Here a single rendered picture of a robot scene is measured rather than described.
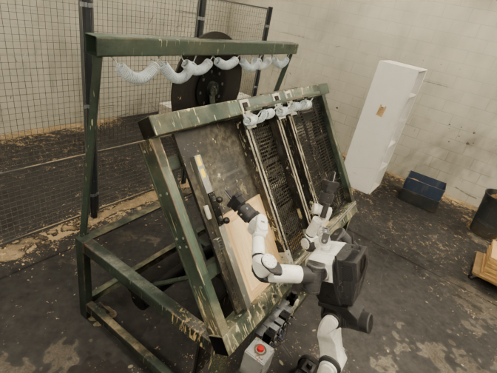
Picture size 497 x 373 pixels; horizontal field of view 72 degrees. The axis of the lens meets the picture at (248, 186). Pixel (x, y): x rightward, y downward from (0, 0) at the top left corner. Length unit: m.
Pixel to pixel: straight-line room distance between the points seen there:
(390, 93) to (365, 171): 1.29
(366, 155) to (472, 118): 1.95
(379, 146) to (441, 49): 2.05
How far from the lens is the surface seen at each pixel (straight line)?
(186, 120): 1.86
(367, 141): 5.93
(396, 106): 5.74
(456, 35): 7.00
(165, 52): 2.25
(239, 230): 2.14
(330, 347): 2.35
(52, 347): 3.16
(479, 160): 7.14
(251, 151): 2.27
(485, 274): 5.05
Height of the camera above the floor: 2.48
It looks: 28 degrees down
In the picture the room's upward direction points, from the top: 12 degrees clockwise
